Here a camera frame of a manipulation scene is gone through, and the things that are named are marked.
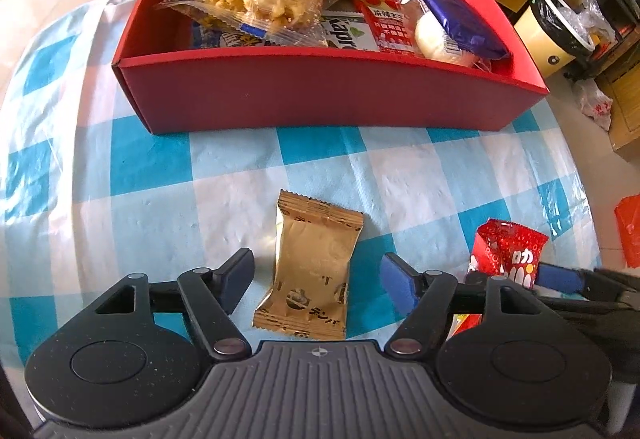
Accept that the red cardboard box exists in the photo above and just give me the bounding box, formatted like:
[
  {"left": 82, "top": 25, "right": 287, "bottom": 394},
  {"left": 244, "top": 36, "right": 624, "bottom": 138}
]
[{"left": 111, "top": 0, "right": 551, "bottom": 134}]

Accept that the yellow trash bin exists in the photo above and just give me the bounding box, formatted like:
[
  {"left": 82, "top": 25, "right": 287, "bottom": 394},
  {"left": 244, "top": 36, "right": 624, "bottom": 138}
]
[{"left": 512, "top": 0, "right": 601, "bottom": 80}]

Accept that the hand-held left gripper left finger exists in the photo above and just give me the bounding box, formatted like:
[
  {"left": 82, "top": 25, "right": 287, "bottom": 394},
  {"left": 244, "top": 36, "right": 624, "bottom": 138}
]
[{"left": 95, "top": 247, "right": 256, "bottom": 360}]

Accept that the orange plastic bag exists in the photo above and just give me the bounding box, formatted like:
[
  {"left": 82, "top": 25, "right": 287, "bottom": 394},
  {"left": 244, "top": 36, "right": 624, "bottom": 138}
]
[{"left": 614, "top": 196, "right": 640, "bottom": 270}]

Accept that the white plastic bag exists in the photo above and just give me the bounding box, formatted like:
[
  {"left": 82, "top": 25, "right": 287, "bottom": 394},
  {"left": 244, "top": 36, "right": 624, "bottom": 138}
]
[{"left": 572, "top": 79, "right": 613, "bottom": 130}]

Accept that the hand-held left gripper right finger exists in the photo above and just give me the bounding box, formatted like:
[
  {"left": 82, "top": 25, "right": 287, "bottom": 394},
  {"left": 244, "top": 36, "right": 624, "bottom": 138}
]
[{"left": 380, "top": 253, "right": 539, "bottom": 359}]

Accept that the green white wafer packet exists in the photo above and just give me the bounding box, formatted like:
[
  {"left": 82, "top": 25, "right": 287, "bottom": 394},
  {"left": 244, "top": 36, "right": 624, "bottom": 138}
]
[{"left": 320, "top": 11, "right": 381, "bottom": 52}]

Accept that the blue snack packet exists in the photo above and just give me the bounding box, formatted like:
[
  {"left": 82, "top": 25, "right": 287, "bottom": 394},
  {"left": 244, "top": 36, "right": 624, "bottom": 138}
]
[{"left": 192, "top": 24, "right": 266, "bottom": 48}]

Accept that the blue checkered tablecloth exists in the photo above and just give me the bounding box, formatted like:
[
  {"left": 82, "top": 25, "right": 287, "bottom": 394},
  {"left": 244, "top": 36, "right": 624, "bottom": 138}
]
[{"left": 0, "top": 0, "right": 601, "bottom": 370}]

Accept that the clear round bun packet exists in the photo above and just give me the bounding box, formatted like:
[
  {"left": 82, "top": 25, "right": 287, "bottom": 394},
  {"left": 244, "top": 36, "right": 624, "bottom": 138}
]
[{"left": 390, "top": 0, "right": 493, "bottom": 70}]

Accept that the small red candy packet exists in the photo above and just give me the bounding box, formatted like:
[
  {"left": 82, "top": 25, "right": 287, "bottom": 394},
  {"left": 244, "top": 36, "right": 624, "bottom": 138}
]
[{"left": 452, "top": 219, "right": 549, "bottom": 340}]

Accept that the gold snack packet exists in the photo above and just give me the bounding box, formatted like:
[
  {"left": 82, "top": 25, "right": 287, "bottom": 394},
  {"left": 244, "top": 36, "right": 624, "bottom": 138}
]
[{"left": 252, "top": 190, "right": 365, "bottom": 340}]

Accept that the red spicy strip packet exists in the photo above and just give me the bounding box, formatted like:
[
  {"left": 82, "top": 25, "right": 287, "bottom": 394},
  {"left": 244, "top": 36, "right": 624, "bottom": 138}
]
[{"left": 352, "top": 0, "right": 426, "bottom": 54}]

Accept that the purple snack packet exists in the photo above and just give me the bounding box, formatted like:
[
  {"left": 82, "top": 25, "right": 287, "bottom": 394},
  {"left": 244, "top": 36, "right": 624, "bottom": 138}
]
[{"left": 398, "top": 0, "right": 511, "bottom": 61}]

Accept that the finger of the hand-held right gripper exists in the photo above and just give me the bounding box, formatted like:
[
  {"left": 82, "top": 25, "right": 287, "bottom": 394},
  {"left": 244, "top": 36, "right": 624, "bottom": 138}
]
[{"left": 536, "top": 263, "right": 640, "bottom": 306}]

